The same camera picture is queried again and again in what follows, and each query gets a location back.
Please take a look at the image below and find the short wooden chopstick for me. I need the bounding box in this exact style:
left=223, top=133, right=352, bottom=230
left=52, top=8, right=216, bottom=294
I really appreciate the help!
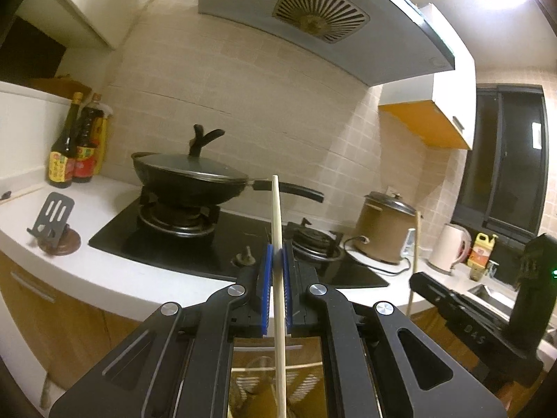
left=271, top=175, right=287, bottom=418

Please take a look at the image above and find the single wooden chopstick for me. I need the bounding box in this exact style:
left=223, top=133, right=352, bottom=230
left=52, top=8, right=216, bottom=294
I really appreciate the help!
left=406, top=210, right=421, bottom=318

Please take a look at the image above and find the clear spoon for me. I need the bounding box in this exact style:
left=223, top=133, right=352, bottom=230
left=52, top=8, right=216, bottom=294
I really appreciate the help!
left=233, top=356, right=277, bottom=417

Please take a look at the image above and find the kitchen sink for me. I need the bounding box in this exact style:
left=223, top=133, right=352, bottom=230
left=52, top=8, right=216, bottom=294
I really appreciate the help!
left=467, top=282, right=557, bottom=345

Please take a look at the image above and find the beige slotted utensil basket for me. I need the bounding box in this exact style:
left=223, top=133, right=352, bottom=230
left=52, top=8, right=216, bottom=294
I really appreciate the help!
left=226, top=334, right=330, bottom=418

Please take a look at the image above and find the yellow oil bottle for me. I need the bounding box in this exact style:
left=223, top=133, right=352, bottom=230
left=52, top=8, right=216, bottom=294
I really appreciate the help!
left=466, top=232, right=499, bottom=281

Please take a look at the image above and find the pink electric kettle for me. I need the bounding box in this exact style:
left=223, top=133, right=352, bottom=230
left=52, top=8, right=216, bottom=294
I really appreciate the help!
left=427, top=224, right=471, bottom=276

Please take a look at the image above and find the black gas stove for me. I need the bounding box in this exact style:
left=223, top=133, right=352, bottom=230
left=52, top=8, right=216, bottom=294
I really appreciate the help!
left=89, top=193, right=388, bottom=289

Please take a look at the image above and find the brown rice cooker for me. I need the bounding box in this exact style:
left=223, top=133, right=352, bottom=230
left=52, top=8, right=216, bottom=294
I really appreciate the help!
left=343, top=192, right=416, bottom=276

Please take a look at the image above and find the dark window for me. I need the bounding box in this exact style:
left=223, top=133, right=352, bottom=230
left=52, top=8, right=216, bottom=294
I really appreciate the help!
left=452, top=85, right=549, bottom=243

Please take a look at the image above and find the black phone stand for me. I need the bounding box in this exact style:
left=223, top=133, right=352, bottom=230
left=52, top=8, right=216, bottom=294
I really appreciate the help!
left=26, top=192, right=81, bottom=256

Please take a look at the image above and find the black wok pan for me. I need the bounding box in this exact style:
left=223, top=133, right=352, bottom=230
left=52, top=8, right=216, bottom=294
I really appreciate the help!
left=130, top=124, right=326, bottom=208

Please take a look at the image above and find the dark soy sauce bottle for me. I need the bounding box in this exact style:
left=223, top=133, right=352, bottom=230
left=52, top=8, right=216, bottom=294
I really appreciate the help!
left=47, top=92, right=83, bottom=188

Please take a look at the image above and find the red label sauce bottle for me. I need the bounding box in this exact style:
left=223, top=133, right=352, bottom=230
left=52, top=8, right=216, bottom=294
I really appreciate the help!
left=73, top=93, right=104, bottom=183

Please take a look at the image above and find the yellow bottle behind sauces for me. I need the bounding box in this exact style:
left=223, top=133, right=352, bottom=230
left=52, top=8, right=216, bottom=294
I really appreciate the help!
left=93, top=103, right=113, bottom=176

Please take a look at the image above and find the range hood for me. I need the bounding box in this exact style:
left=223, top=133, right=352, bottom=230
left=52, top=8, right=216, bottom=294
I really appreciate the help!
left=198, top=0, right=455, bottom=87

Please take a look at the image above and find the white orange wall cabinet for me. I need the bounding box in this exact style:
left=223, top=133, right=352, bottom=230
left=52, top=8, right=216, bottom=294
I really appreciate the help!
left=378, top=4, right=477, bottom=150

